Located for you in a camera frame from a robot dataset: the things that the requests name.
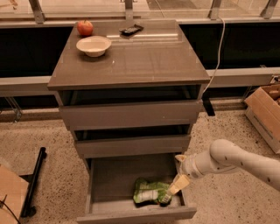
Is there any white bowl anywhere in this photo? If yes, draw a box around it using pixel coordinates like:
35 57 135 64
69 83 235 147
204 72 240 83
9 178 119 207
76 36 111 57

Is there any grey middle drawer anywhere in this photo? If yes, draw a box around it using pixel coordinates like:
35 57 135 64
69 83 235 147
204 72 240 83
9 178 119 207
75 135 191 158

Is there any grey top drawer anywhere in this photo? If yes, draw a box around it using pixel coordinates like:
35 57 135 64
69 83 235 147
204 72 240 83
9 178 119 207
59 100 202 130

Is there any red apple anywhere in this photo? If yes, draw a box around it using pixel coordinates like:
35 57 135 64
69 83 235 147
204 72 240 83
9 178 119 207
77 20 94 37

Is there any black cable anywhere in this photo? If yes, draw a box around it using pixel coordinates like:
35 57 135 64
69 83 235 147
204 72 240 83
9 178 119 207
0 194 21 224

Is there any cardboard box right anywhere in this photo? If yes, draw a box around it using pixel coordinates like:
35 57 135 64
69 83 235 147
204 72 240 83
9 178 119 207
245 84 280 154

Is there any green rice chip bag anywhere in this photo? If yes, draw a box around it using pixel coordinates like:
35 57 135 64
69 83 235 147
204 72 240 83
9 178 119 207
133 178 172 205

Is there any grey drawer cabinet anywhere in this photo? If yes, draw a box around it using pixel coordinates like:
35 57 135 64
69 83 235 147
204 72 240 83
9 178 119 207
46 19 211 224

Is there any white cable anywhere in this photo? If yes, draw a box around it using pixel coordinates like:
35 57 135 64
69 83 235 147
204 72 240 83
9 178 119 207
200 17 227 95

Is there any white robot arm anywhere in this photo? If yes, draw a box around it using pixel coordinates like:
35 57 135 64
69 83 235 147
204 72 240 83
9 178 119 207
173 139 280 193

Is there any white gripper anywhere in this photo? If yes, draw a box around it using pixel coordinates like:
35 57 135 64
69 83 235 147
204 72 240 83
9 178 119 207
168 155 203 195

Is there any grey bottom drawer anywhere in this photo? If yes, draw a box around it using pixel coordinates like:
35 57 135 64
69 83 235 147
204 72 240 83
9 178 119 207
77 153 196 224

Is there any grey drawer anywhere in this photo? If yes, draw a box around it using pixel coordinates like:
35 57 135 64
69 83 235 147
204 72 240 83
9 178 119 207
75 135 191 158
77 153 196 224
59 100 202 130

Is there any black metal stand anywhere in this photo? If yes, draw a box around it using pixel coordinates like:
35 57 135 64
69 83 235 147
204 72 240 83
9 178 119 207
20 147 47 218

